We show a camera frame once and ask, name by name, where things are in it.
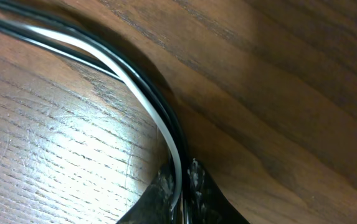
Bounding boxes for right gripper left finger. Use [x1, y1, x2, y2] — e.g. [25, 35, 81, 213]
[117, 163, 177, 224]

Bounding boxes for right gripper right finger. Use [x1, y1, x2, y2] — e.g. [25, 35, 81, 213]
[186, 159, 250, 224]

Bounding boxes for white USB cable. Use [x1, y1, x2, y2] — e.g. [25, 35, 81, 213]
[19, 24, 183, 212]

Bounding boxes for black USB cable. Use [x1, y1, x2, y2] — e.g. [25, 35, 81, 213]
[0, 0, 191, 224]

